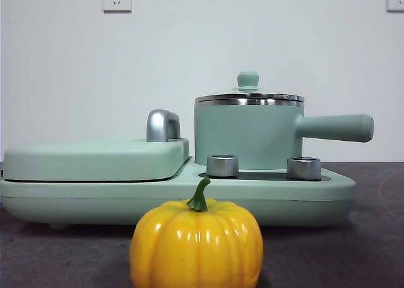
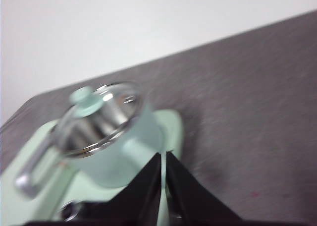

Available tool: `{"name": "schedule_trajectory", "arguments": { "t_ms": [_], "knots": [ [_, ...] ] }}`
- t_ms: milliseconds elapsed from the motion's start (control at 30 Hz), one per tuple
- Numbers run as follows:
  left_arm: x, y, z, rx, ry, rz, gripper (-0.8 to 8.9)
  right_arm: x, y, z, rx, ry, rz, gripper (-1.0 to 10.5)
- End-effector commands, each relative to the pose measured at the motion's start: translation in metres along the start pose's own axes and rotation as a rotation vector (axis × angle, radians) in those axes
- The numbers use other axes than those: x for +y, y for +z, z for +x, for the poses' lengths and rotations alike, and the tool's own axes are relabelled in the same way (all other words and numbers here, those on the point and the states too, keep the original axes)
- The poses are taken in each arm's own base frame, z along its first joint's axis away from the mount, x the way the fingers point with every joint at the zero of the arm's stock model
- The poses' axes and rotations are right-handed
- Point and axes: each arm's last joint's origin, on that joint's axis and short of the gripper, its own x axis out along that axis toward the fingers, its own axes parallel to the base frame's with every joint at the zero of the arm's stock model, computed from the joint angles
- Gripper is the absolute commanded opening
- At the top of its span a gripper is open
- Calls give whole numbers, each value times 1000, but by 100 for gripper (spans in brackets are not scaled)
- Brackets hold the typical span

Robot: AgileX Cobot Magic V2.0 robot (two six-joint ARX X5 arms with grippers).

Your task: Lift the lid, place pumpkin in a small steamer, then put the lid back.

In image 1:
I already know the glass lid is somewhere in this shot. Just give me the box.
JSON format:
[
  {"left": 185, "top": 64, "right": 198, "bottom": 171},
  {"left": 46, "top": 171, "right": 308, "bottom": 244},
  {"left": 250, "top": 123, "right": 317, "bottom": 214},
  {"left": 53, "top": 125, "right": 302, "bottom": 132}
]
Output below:
[{"left": 194, "top": 71, "right": 305, "bottom": 102}]

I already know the yellow plastic pumpkin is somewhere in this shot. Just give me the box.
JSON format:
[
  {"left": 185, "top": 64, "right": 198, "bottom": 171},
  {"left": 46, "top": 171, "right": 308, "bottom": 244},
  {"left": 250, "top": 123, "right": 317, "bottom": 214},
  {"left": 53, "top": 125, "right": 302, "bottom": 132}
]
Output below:
[{"left": 129, "top": 177, "right": 264, "bottom": 288}]

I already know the silver control knob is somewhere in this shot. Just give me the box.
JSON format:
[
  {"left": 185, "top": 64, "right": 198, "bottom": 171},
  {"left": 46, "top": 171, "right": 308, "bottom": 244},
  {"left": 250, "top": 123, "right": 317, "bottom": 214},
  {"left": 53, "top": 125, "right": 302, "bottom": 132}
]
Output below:
[
  {"left": 286, "top": 157, "right": 323, "bottom": 180},
  {"left": 206, "top": 154, "right": 240, "bottom": 178}
]

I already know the mint green breakfast machine base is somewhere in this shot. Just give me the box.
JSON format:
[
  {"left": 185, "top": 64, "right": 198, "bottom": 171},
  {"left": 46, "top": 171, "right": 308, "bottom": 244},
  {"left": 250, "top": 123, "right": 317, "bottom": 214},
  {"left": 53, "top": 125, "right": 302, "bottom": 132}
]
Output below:
[{"left": 0, "top": 157, "right": 358, "bottom": 231}]

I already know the mint green pot, long handle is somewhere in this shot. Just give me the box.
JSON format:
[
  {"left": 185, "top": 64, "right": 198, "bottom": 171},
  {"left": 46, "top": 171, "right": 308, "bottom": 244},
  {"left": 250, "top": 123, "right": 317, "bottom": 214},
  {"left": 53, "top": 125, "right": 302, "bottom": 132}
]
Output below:
[{"left": 193, "top": 97, "right": 375, "bottom": 172}]

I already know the mint green griddle cover, chrome handle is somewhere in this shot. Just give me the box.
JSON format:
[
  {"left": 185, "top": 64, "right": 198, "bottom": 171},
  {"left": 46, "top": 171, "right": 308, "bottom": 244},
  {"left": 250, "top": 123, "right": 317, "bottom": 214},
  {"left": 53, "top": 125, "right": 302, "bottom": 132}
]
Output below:
[{"left": 2, "top": 109, "right": 191, "bottom": 183}]

